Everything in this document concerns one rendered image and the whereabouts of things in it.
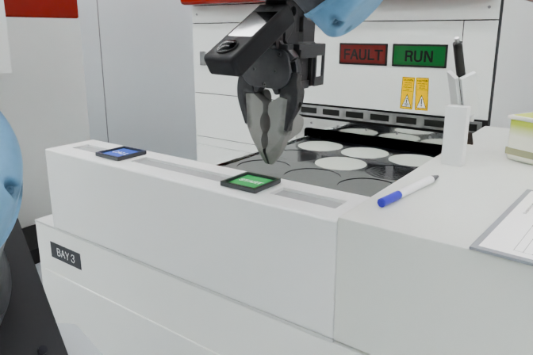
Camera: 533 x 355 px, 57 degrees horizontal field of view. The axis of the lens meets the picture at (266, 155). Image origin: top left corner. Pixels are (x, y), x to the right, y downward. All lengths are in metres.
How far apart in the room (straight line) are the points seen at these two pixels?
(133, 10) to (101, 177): 3.27
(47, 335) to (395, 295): 0.33
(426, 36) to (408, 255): 0.69
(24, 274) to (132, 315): 0.32
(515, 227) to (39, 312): 0.46
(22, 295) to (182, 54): 3.18
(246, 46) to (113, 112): 3.81
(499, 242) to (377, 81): 0.72
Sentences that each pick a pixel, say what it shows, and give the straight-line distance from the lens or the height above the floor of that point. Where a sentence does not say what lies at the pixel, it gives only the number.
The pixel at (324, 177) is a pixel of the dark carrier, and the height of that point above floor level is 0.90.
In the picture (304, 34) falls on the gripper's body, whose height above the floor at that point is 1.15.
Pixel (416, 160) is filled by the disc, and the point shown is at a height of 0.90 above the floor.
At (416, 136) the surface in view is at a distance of 1.12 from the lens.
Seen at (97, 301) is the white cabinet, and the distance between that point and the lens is 0.90.
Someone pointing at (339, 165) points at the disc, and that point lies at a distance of 0.96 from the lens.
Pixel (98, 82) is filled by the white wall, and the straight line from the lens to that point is 4.43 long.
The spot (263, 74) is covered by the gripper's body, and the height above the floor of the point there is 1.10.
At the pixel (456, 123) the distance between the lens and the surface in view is 0.74.
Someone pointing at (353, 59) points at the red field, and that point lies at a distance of 1.18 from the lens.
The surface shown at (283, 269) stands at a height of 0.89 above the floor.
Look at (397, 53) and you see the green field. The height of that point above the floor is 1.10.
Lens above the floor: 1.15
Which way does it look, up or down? 14 degrees down
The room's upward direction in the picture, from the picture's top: straight up
